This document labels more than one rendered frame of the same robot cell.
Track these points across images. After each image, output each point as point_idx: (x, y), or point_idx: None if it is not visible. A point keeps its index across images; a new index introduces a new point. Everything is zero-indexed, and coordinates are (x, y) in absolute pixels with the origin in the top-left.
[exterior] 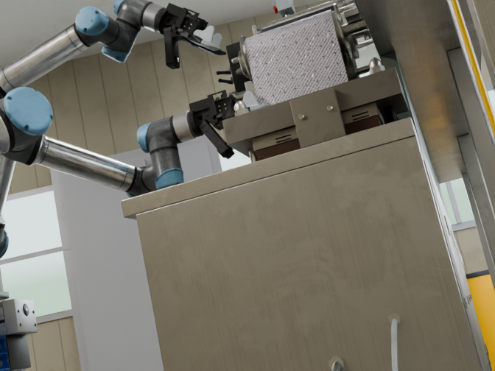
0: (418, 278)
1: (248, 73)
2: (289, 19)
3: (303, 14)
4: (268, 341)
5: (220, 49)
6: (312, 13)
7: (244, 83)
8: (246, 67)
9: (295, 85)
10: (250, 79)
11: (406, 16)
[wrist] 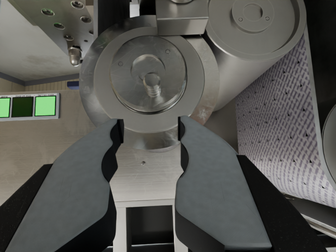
0: None
1: (98, 37)
2: (333, 229)
3: (309, 218)
4: None
5: (119, 118)
6: (298, 210)
7: (156, 16)
8: (88, 49)
9: None
10: (110, 26)
11: None
